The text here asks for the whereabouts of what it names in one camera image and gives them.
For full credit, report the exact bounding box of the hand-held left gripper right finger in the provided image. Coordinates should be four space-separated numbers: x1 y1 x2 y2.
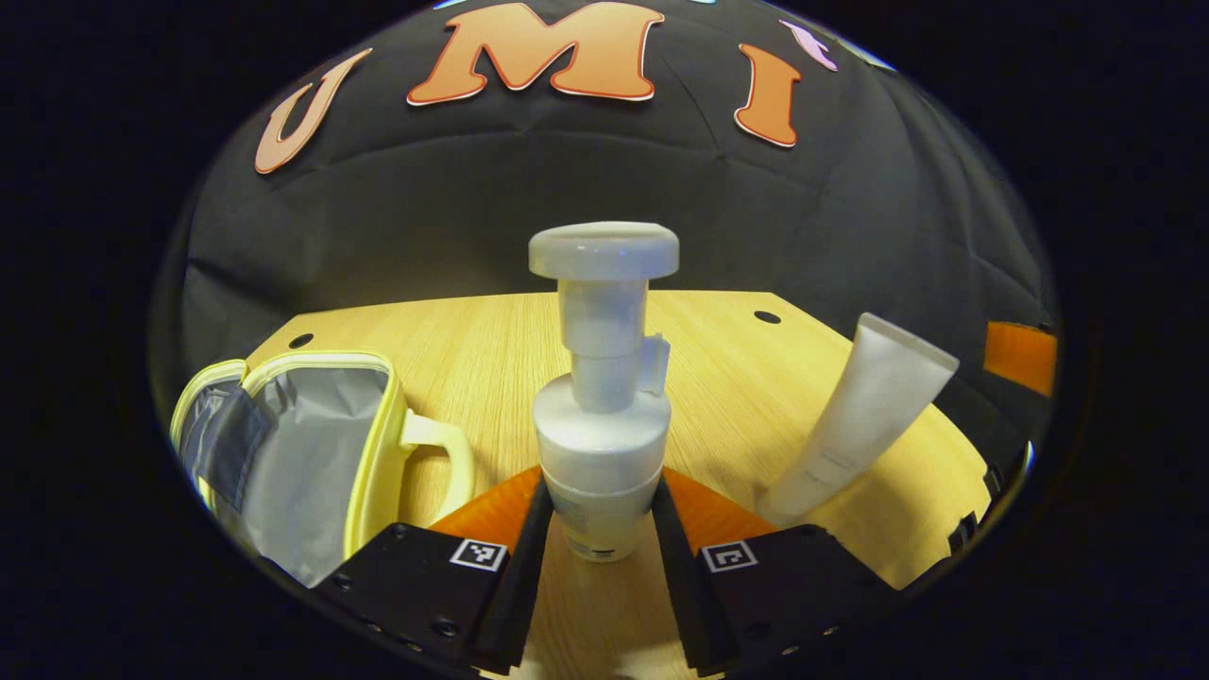
652 467 903 676

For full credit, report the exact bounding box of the white pump bottle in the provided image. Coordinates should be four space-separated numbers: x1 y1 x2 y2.
527 221 681 564

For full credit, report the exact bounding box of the black backdrop cloth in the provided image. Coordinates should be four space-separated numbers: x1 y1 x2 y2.
151 0 1059 445

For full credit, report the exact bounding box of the white squeeze tube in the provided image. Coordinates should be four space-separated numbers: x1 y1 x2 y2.
756 313 961 528

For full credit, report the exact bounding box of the yellow suitcase with grey lining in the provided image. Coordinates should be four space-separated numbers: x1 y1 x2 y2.
170 351 476 588

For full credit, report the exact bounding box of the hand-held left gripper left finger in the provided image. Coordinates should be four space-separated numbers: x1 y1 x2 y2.
316 467 556 676

